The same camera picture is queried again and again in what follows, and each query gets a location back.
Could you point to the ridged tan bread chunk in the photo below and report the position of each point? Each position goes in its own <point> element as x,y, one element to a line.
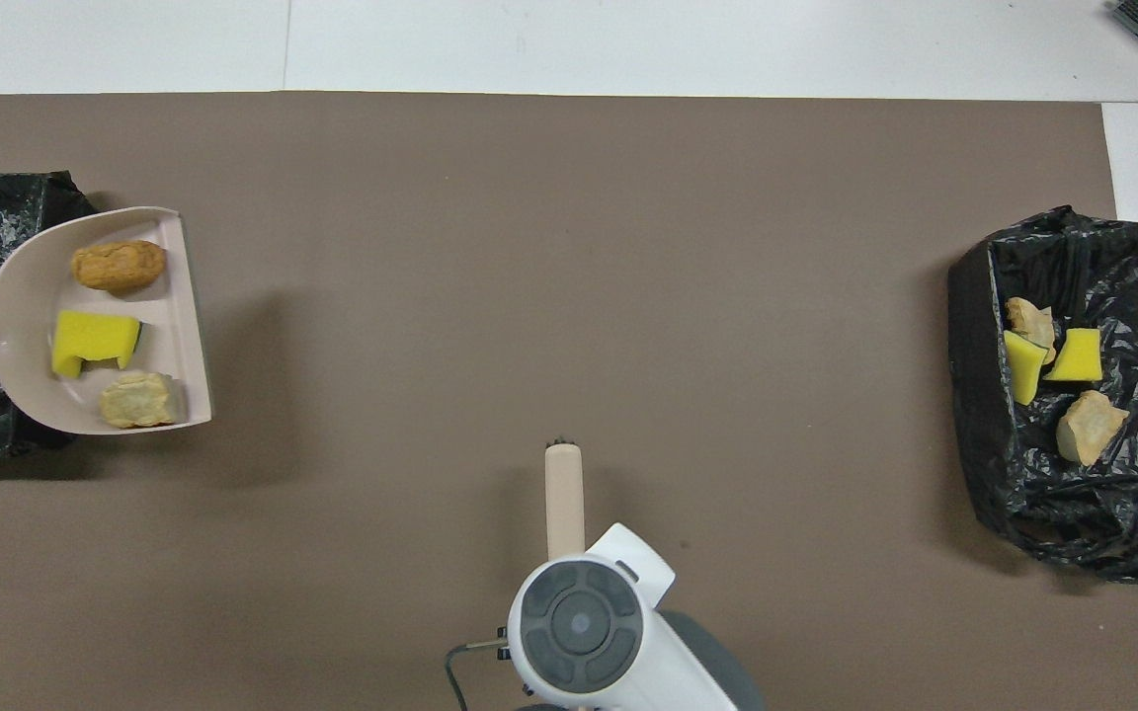
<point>1088,427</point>

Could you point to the beige hand brush black bristles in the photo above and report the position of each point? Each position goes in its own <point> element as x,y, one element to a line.
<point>565,504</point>

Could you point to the brown table mat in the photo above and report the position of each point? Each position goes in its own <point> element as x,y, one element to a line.
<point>529,247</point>

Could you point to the greyish bread chunk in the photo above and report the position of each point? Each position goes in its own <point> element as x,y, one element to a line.
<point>1029,318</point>

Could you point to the beige plastic dustpan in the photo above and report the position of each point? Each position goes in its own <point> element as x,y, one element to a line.
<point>36,296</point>

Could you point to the small yellow sponge piece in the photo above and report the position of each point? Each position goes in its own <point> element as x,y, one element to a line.
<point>1023,370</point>

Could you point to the brown bread roll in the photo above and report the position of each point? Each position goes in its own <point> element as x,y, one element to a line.
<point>119,266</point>

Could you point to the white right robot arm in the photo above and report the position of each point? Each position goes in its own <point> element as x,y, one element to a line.
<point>633,568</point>

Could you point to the pale bread piece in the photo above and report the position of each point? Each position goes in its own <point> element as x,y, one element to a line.
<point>137,400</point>

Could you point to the wedge yellow sponge piece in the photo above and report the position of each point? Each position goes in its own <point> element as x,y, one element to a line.
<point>1078,357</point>

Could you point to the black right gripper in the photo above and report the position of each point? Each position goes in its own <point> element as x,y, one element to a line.
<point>504,644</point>

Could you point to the notched yellow sponge piece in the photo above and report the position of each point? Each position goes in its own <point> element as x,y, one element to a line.
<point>95,336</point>

